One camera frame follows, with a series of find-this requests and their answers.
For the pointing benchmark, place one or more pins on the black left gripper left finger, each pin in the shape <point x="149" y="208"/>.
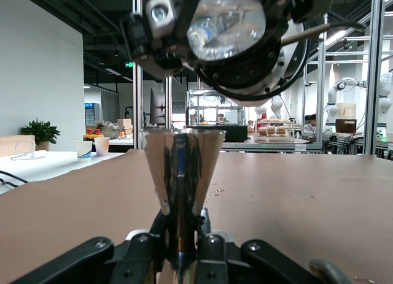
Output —
<point x="138" y="259"/>

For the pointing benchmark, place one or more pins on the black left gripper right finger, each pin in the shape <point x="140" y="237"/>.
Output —
<point x="215" y="259"/>

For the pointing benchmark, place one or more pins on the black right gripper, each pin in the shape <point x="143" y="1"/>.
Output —
<point x="245" y="75"/>

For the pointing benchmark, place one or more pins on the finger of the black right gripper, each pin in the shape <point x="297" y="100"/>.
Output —
<point x="144" y="54"/>

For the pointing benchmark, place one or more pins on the clear glass measuring cup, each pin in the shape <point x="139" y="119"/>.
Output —
<point x="227" y="26"/>

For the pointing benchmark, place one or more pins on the steel double jigger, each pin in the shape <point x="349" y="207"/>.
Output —
<point x="184" y="173"/>

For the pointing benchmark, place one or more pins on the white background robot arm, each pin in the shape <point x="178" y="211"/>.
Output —
<point x="331" y="97"/>

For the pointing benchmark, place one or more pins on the pink paper cup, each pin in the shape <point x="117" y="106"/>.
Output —
<point x="102" y="146"/>

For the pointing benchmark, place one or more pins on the blue striped paper cup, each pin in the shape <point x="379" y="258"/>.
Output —
<point x="83" y="150"/>

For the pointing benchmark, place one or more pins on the dark computer monitor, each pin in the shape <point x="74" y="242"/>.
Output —
<point x="157" y="107"/>

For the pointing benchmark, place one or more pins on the blue drinks fridge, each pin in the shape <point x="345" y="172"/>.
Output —
<point x="91" y="113"/>

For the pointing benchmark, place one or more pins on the brown table mat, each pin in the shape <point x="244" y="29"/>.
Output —
<point x="291" y="204"/>

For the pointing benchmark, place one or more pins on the seated person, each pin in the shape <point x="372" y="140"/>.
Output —
<point x="312" y="124"/>

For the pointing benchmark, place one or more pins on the dark brown box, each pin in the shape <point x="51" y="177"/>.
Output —
<point x="345" y="126"/>

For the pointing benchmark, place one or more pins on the white side table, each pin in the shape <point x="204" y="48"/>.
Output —
<point x="46" y="170"/>

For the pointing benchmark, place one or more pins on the green potted plant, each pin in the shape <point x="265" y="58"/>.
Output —
<point x="40" y="132"/>

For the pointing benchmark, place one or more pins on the bread display rack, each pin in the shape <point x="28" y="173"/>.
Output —
<point x="273" y="130"/>

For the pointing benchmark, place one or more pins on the light wooden box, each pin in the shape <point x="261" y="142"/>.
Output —
<point x="7" y="146"/>

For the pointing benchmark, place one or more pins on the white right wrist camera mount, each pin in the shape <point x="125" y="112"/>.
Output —
<point x="161" y="15"/>

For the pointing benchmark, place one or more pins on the aluminium frame post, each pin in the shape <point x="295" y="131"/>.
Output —
<point x="320" y="81"/>
<point x="373" y="81"/>
<point x="138" y="112"/>
<point x="168" y="103"/>

